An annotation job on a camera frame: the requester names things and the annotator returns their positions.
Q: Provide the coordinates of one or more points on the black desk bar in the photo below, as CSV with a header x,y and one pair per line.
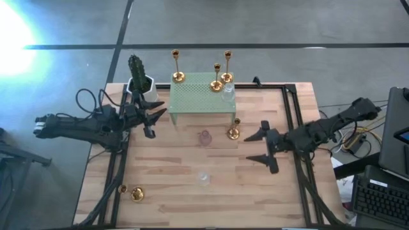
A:
x,y
354,167

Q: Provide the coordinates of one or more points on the black table clamp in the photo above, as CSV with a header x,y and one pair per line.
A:
x,y
257,82

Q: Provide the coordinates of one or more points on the small blue-screen device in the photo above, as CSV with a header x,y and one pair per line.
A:
x,y
404,136

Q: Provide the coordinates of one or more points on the black power adapter box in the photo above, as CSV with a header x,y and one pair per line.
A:
x,y
358,143

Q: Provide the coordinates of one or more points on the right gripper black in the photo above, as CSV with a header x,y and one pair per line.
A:
x,y
276,142

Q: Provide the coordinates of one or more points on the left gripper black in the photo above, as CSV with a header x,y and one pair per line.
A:
x,y
132,115

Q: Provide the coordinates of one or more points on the tall brass candlestick holder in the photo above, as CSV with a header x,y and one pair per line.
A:
x,y
178,77
137,194
226,77

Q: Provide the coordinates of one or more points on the short brass candlestick holder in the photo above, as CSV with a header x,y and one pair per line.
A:
x,y
233,133

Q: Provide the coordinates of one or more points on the black stand frame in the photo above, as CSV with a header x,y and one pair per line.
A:
x,y
19,153

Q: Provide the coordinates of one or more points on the white hexagonal plant pot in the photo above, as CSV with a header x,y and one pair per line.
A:
x,y
153,92

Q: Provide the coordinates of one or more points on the clear ribbed glass candle holder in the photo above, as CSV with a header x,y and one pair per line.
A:
x,y
203,179
227,95

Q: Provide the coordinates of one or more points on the medium brass candlestick holder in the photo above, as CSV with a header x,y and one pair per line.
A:
x,y
216,86

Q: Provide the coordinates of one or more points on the flat computer monitor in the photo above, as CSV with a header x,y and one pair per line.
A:
x,y
394,153

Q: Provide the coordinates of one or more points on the green perforated metal shelf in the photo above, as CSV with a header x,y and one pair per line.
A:
x,y
195,96

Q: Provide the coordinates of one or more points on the white paper pile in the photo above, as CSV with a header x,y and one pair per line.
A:
x,y
346,191

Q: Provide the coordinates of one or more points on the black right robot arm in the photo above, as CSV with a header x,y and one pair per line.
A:
x,y
322,129

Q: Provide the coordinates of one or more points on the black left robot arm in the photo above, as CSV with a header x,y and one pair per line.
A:
x,y
80,126

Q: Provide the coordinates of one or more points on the black computer keyboard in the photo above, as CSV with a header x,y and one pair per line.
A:
x,y
380,204

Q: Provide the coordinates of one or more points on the pink ribbed glass candle holder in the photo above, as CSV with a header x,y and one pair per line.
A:
x,y
205,139

